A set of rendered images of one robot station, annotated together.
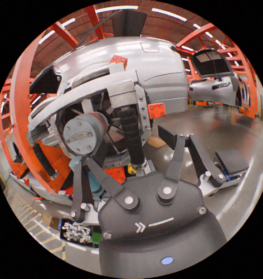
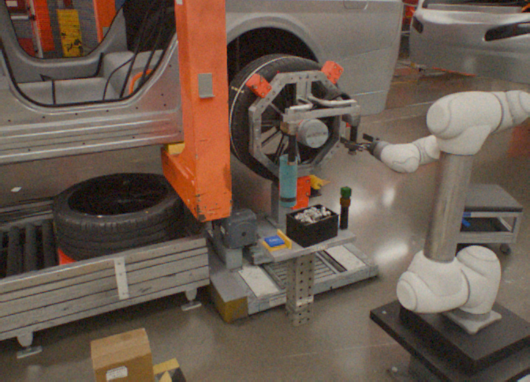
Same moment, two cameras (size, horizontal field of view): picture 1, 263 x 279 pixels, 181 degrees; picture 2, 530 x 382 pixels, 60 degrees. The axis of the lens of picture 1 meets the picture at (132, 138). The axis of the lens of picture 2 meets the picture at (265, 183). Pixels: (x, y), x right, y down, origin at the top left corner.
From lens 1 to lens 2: 2.15 m
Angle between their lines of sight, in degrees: 23
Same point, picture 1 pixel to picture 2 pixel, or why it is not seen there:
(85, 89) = (340, 111)
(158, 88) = (345, 76)
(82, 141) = (318, 138)
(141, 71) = (330, 47)
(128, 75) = (356, 109)
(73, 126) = (317, 126)
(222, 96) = (514, 61)
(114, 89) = (354, 117)
